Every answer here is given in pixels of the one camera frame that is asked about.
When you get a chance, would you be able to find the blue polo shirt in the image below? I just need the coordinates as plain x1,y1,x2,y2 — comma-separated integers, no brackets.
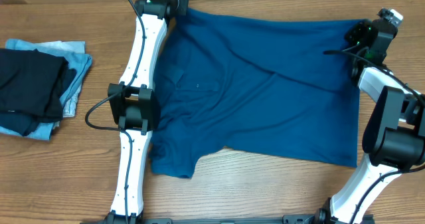
150,9,359,178

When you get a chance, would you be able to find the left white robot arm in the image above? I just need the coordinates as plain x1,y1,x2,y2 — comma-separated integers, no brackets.
104,0,189,223

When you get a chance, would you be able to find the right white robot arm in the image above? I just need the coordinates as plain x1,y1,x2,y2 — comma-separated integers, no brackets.
306,9,424,223

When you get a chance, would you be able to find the light blue folded garment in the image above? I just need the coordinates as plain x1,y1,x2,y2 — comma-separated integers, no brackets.
0,38,93,142

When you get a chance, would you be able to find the black folded garment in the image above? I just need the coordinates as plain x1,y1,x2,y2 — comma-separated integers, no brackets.
1,49,68,122

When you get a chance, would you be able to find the dark navy folded garment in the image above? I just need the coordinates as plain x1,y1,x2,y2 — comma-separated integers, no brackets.
1,68,76,136

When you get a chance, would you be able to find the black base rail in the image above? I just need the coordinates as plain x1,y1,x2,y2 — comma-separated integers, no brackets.
81,213,375,224

